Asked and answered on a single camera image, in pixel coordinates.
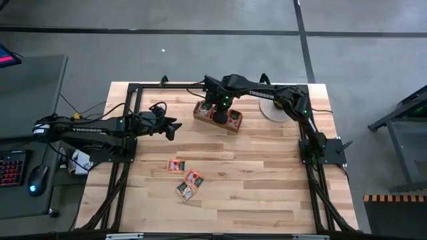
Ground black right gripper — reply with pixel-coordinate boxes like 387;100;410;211
204;89;234;125

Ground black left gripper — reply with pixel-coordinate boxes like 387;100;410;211
134;107;183;142

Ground snack packet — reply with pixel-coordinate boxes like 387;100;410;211
196;101;214;117

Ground beige apple tea bag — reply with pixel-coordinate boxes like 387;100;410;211
175;181;197;203

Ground wooden three-compartment box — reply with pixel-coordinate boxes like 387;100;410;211
192;99;244;134

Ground round woven white mat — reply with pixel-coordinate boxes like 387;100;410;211
259;98;296;123

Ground white box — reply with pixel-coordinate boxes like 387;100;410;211
65;149;93;176

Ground black computer mouse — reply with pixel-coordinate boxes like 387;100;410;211
27;165;49;197

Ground grey folding table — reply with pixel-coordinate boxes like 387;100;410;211
0;54;69;140

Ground backlit black keyboard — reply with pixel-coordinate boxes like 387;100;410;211
0;149;28;188

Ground dark grey desk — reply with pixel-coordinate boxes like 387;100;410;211
0;135;63;220

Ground screen with red stripe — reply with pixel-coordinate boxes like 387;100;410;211
0;43;23;69

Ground dark metal stand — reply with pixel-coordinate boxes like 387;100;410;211
368;85;427;195

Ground black box, orange hazard stripes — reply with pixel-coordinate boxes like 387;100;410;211
362;194;427;240

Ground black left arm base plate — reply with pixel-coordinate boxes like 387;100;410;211
89;135;138;164

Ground black floor cable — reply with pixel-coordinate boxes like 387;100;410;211
59;93;107;116

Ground silver metal bracket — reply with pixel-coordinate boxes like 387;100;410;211
292;234;330;240
105;233;145;240

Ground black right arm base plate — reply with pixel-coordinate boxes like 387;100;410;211
298;137;348;165

